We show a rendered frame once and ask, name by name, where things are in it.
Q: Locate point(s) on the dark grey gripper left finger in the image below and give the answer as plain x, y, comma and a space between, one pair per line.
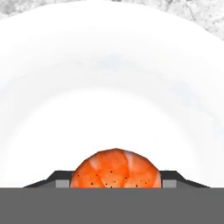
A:
58, 178

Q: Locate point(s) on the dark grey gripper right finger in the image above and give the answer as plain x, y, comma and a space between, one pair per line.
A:
172, 177

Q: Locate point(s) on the orange piece of meat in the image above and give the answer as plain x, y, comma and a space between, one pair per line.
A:
115, 170

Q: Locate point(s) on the white plate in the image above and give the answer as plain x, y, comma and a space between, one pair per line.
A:
110, 87

